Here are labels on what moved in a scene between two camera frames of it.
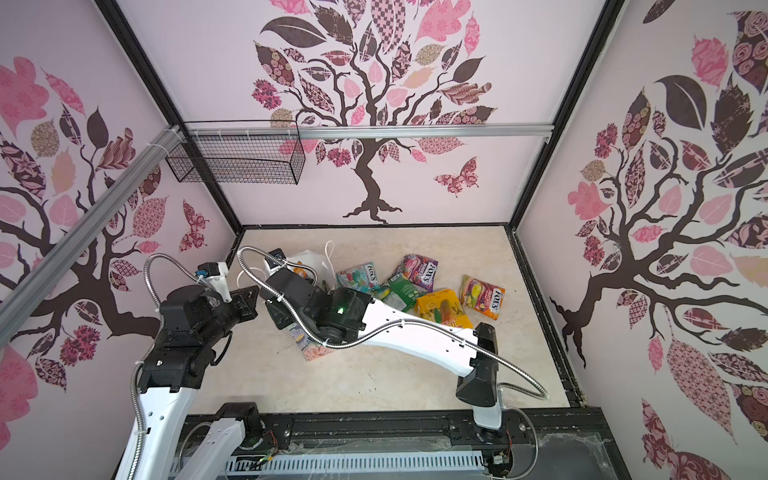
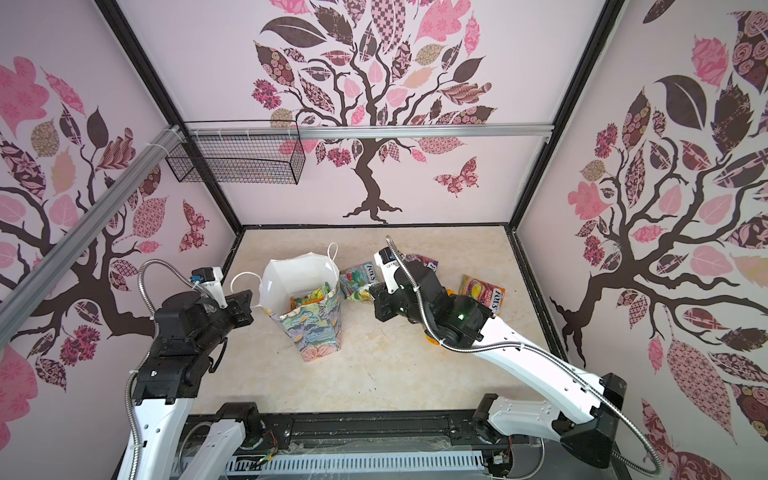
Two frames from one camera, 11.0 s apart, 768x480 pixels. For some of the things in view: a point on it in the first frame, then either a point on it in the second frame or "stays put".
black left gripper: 246,301 stays put
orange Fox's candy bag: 481,296 stays put
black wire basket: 242,152 stays put
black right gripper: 283,319 -> 382,296
